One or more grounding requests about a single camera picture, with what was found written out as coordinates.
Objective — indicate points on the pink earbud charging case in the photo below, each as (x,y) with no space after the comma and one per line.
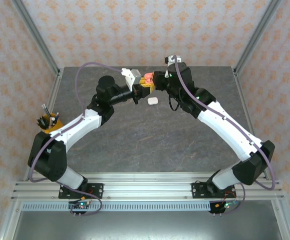
(149,76)

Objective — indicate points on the white earbud charging case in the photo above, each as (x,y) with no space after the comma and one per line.
(152,101)

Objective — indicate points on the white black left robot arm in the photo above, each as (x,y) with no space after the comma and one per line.
(79,125)

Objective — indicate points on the blue pen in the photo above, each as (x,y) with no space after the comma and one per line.
(57,115)

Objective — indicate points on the orange pen holder cup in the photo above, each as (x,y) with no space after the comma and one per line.
(55,126)

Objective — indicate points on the grey pencil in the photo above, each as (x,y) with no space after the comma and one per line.
(44,109)
(47,108)

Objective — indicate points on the white marker pen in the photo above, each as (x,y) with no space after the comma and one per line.
(52,121)

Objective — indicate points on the black pen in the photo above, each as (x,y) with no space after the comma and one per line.
(41,123)

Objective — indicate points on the aluminium side rail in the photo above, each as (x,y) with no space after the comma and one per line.
(251,125)
(55,85)

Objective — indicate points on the aluminium corner post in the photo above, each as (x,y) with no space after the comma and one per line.
(255,37)
(37,37)

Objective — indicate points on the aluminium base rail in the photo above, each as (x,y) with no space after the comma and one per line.
(147,187)

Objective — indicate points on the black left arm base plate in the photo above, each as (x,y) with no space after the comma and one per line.
(97,191)

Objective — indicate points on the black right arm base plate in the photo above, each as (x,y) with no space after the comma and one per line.
(197,191)

